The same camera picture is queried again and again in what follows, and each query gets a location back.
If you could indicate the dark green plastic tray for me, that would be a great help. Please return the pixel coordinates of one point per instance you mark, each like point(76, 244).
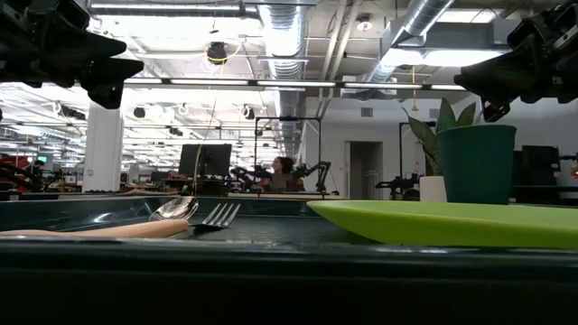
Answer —
point(280, 228)

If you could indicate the background black robot arm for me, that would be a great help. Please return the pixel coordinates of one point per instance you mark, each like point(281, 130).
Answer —
point(248, 176)
point(316, 173)
point(397, 185)

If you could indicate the black computer monitor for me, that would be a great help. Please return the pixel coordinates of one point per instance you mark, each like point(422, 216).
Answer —
point(207, 160)

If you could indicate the snake plant in white pot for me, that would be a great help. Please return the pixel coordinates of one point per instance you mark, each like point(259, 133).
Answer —
point(429, 140)

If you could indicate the dark green cup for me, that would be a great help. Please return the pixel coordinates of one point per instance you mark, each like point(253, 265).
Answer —
point(478, 164)

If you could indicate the silver ribbed ceiling duct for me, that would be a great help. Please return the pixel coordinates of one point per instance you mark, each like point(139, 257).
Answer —
point(282, 54)

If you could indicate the linear ceiling light strip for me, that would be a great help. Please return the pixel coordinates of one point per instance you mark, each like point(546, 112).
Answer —
point(293, 83)

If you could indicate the silver slanted ceiling duct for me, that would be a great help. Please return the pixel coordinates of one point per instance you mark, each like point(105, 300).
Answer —
point(406, 36)

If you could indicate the seated person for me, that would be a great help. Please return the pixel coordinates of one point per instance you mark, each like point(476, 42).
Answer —
point(284, 178)

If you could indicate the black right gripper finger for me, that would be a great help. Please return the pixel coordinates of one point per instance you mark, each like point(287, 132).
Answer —
point(494, 110)
point(496, 77)

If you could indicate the black ceiling device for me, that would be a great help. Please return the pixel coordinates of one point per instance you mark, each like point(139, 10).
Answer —
point(217, 52)

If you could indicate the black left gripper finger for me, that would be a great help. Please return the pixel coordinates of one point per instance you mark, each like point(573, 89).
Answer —
point(113, 79)
point(101, 47)

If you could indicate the distant person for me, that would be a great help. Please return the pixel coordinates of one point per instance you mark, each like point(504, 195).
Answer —
point(37, 173)

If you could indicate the lime green plate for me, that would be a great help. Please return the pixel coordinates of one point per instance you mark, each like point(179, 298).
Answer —
point(451, 223)

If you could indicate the white building column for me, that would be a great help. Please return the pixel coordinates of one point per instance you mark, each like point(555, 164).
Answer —
point(103, 149)

